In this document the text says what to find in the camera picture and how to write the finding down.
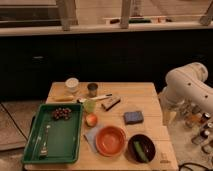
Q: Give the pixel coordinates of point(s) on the blue sponge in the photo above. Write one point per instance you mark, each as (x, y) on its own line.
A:
(133, 117)

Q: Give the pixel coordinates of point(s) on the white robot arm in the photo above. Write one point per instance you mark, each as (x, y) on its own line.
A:
(187, 83)

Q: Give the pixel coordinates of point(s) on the green plastic tray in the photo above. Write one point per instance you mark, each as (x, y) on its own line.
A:
(63, 137)

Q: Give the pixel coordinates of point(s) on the dark grey cup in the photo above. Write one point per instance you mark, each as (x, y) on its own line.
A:
(92, 89)

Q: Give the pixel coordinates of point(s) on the dark rectangular block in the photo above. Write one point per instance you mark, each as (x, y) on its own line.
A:
(109, 103)

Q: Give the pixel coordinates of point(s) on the light green cup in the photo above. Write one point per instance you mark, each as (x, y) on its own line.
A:
(89, 105)

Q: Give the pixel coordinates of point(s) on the white cup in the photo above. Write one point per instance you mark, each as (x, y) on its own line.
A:
(72, 84)

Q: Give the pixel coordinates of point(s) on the red yellow apple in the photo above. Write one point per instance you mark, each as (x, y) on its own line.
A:
(91, 120)

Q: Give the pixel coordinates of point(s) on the wooden table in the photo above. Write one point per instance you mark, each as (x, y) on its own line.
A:
(134, 96)

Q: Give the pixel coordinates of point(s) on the yellow banana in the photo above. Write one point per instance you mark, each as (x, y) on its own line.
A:
(63, 98)

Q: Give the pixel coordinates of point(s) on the blue grey cloth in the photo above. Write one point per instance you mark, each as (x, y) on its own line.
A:
(91, 135)

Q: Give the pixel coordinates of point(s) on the bunch of dark grapes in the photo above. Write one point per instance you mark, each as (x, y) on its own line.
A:
(61, 113)

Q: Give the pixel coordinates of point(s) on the orange bowl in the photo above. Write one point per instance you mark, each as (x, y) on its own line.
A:
(110, 141)

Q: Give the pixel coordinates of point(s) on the green cucumber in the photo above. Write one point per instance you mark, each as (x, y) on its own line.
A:
(140, 151)

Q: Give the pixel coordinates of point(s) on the black bowl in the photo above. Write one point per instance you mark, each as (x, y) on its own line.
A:
(146, 144)

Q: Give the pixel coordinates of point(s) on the metal fork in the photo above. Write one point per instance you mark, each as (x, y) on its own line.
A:
(44, 149)

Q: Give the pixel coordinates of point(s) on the white handled knife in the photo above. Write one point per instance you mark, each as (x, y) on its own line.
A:
(101, 97)

